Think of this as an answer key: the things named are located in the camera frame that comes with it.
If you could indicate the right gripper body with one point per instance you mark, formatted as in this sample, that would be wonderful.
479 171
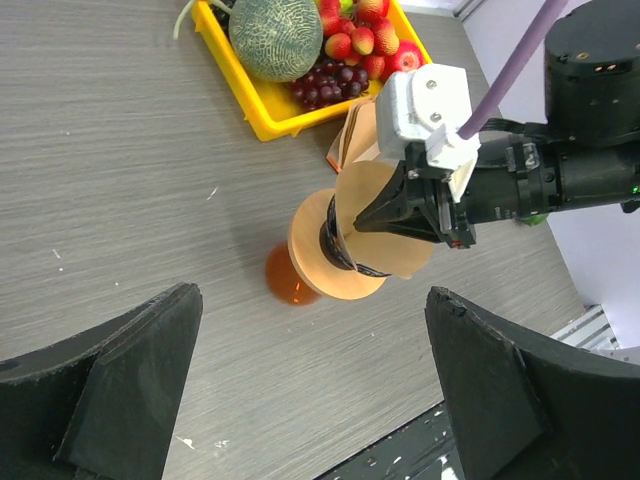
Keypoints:
453 221

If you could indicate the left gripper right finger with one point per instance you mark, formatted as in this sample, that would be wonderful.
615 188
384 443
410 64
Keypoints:
525 406

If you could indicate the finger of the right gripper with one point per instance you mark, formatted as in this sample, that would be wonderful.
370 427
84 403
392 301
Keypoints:
405 206

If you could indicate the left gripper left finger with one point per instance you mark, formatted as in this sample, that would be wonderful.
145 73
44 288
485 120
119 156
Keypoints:
101 404

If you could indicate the brown paper coffee filter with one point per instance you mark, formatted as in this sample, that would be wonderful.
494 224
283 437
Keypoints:
356 187

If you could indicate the wooden ring collar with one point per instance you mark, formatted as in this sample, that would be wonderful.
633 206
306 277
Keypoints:
309 260

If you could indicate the orange glass carafe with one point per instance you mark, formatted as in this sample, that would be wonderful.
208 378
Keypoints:
283 280

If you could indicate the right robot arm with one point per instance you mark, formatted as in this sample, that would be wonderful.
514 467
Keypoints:
586 153

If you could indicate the green object at right edge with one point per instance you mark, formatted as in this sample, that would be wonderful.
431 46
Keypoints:
533 220

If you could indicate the red apple front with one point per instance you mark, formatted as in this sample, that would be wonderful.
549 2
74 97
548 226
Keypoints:
408 57

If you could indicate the dark grape bunch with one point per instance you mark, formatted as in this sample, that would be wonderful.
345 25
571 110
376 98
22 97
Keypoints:
327 83

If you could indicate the yellow plastic tray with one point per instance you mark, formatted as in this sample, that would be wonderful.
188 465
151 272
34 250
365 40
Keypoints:
268 106

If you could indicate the strawberry pile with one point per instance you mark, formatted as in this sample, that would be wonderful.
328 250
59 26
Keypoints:
359 33

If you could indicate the green melon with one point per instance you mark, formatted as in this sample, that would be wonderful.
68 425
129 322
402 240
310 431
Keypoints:
276 41

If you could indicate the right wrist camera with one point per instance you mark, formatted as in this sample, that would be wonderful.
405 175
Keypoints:
428 106

